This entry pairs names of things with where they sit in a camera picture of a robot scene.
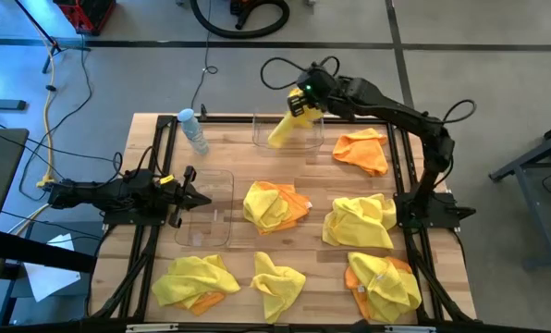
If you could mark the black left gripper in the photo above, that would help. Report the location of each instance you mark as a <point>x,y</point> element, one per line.
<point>176,194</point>

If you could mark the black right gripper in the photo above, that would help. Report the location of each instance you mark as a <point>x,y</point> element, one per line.
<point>319,85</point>

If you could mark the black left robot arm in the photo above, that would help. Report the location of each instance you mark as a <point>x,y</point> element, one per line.
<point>95,194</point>

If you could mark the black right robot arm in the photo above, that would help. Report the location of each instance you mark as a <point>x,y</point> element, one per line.
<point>386,108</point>

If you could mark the clear plastic basket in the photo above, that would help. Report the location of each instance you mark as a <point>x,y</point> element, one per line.
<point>215,222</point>
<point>261,139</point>

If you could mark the blue spray bottle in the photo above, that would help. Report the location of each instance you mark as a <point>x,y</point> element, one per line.
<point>194,131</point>

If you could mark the orange black vacuum cleaner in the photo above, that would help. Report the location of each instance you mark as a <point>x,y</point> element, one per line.
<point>245,9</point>

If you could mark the white paper sheet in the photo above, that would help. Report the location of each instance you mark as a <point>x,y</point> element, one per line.
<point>49,277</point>

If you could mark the black support beam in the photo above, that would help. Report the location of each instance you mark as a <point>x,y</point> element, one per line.
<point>35,252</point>

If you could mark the black tripod stand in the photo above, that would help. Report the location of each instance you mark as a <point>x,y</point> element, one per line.
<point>56,46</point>

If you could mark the red black tool box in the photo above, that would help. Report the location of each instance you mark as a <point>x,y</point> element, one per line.
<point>86,16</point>

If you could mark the grey metal bar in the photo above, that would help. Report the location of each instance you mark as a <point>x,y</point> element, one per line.
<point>3,105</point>

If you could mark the dark grey metal cart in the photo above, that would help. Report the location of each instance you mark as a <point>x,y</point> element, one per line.
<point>541,208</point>

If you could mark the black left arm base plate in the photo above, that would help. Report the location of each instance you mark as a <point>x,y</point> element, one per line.
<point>132,218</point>

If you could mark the black aluminium table frame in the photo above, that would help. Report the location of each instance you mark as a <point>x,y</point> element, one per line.
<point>229,119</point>

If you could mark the silver metal bracket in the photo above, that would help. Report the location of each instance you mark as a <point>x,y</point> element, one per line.
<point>409,329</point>
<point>150,328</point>

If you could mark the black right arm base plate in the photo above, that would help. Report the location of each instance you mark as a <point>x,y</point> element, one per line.
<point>446,210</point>

